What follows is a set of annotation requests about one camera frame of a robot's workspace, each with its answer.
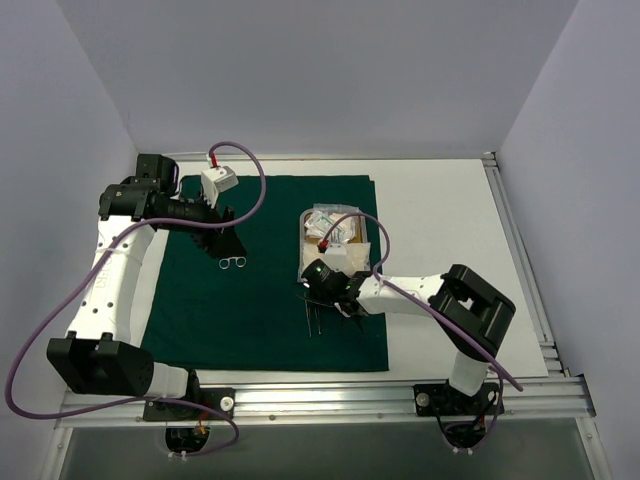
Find curved pointed silver tweezers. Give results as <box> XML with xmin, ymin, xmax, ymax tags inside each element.
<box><xmin>314</xmin><ymin>306</ymin><xmax>322</xmax><ymax>335</ymax></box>

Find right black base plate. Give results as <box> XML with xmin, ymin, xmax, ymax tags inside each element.
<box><xmin>413</xmin><ymin>382</ymin><xmax>504</xmax><ymax>417</ymax></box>

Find aluminium rail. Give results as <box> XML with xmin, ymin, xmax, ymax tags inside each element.
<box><xmin>54</xmin><ymin>374</ymin><xmax>597</xmax><ymax>426</ymax></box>
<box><xmin>482</xmin><ymin>152</ymin><xmax>570</xmax><ymax>377</ymax></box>

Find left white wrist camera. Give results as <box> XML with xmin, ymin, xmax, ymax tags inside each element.
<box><xmin>200</xmin><ymin>166</ymin><xmax>239</xmax><ymax>200</ymax></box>

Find aluminium right side rail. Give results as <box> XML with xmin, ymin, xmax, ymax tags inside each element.
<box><xmin>482</xmin><ymin>152</ymin><xmax>570</xmax><ymax>377</ymax></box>

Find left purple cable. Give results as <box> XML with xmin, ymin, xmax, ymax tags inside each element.
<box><xmin>3</xmin><ymin>141</ymin><xmax>267</xmax><ymax>459</ymax></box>

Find white green suture packet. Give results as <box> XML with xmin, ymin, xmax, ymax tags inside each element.
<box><xmin>304</xmin><ymin>210</ymin><xmax>356</xmax><ymax>244</ymax></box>

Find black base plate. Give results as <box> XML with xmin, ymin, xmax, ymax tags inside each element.
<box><xmin>142</xmin><ymin>387</ymin><xmax>236</xmax><ymax>422</ymax></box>
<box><xmin>413</xmin><ymin>382</ymin><xmax>504</xmax><ymax>417</ymax></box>

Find green surgical cloth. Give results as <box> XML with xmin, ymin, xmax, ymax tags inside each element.
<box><xmin>141</xmin><ymin>175</ymin><xmax>389</xmax><ymax>372</ymax></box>

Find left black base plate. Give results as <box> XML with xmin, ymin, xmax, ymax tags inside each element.
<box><xmin>142</xmin><ymin>387</ymin><xmax>236</xmax><ymax>422</ymax></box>

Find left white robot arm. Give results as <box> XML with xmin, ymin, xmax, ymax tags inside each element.
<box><xmin>46</xmin><ymin>154</ymin><xmax>246</xmax><ymax>419</ymax></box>

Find white gauze pad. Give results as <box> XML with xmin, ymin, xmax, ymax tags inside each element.
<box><xmin>345</xmin><ymin>242</ymin><xmax>371</xmax><ymax>275</ymax></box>

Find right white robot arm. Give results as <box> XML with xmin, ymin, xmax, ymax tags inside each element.
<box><xmin>301</xmin><ymin>259</ymin><xmax>523</xmax><ymax>413</ymax></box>

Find silver instrument tray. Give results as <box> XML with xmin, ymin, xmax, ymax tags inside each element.
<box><xmin>298</xmin><ymin>204</ymin><xmax>372</xmax><ymax>282</ymax></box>

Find aluminium front rail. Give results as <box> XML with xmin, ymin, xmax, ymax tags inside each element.
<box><xmin>54</xmin><ymin>374</ymin><xmax>597</xmax><ymax>426</ymax></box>

